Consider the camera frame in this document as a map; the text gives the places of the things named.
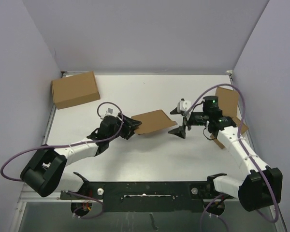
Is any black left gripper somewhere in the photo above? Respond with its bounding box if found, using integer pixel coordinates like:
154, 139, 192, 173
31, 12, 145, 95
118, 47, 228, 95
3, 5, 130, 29
107, 113, 141, 141

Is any cardboard box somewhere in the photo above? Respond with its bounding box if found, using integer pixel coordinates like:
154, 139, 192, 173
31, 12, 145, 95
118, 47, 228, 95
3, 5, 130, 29
51, 72, 101, 109
131, 109, 177, 135
214, 117, 248, 149
216, 87, 239, 118

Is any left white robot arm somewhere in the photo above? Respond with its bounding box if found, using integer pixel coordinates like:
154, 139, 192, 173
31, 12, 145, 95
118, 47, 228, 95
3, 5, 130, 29
20, 114, 141, 199

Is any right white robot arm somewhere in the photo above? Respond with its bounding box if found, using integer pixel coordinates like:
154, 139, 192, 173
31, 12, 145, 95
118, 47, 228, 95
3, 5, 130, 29
169, 96, 282, 212

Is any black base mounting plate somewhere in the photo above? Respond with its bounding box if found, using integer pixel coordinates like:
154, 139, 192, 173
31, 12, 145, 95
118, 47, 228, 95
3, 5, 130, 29
59, 181, 234, 215

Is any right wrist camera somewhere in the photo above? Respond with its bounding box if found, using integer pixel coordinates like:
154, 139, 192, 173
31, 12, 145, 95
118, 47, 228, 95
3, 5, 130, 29
177, 99, 191, 114

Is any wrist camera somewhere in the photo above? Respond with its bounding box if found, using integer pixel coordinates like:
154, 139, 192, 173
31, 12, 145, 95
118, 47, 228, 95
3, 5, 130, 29
104, 108, 114, 116
177, 99, 191, 114

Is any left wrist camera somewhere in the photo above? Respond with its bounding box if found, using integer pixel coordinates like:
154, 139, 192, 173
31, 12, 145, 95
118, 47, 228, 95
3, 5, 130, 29
104, 108, 114, 116

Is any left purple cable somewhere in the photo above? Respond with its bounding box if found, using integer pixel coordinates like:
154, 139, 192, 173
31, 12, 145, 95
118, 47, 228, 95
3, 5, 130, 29
1, 101, 124, 219

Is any purple cable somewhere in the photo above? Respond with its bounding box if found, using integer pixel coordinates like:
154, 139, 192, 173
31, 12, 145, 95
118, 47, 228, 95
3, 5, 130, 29
1, 101, 124, 219
186, 83, 280, 232

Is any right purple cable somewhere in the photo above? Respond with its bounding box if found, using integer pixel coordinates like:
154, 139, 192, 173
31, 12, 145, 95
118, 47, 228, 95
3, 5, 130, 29
186, 83, 280, 232

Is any aluminium table frame rail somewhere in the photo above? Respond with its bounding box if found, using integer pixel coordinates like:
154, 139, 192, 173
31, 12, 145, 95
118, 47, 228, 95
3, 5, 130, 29
11, 71, 288, 232

